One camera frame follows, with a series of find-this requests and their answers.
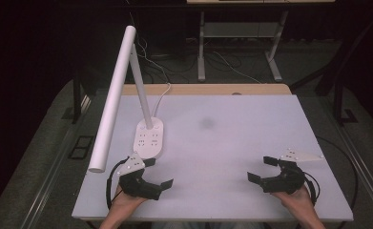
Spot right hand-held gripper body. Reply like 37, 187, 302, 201
260, 148, 324, 195

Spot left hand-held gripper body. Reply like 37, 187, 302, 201
116, 153, 162, 201

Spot person's left hand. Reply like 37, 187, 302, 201
111, 184, 148, 212

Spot person's right hand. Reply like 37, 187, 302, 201
273, 185, 316, 218

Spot white table mat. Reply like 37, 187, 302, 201
72, 94, 355, 222

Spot white desk lamp with socket base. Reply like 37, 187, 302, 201
88, 25, 165, 174

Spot black metal stand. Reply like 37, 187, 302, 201
314, 18, 373, 126
72, 74, 94, 126

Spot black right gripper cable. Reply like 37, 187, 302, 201
302, 171, 321, 206

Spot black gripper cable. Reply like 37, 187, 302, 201
302, 171, 321, 206
105, 156, 130, 211

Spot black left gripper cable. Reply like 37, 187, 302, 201
105, 156, 130, 211

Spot long black cable loop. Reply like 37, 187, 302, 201
316, 135, 359, 212

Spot white lamp cable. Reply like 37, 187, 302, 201
128, 12, 173, 118

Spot black floor socket frame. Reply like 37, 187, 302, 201
67, 135, 95, 160

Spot white floor cable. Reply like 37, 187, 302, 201
212, 51, 262, 85

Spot black floor cables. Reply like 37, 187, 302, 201
135, 51, 204, 84

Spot grey metal desk frame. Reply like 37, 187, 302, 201
197, 10, 289, 83

